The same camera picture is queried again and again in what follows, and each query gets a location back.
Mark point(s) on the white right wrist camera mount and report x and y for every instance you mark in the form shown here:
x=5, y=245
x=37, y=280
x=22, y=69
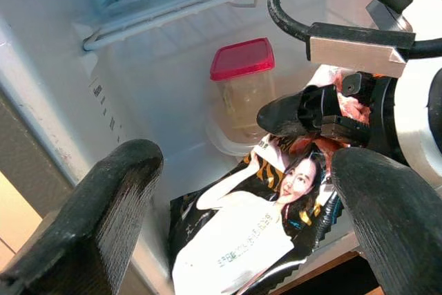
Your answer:
x=414, y=136

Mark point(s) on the red-lid clear container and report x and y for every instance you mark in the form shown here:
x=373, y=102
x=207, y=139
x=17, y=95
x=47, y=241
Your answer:
x=241, y=56

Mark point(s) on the clear bag of pink meat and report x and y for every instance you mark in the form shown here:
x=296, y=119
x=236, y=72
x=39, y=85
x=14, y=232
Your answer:
x=356, y=107

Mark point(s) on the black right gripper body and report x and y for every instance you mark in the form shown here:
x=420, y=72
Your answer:
x=380, y=119

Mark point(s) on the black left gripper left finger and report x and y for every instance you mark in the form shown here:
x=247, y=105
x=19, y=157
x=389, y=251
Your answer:
x=89, y=219

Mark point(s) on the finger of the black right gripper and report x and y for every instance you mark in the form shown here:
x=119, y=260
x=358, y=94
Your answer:
x=290, y=115

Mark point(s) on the black snack bag woman print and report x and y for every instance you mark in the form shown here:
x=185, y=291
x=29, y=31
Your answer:
x=241, y=239

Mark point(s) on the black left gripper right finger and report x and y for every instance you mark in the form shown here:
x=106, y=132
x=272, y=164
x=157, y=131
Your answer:
x=393, y=222

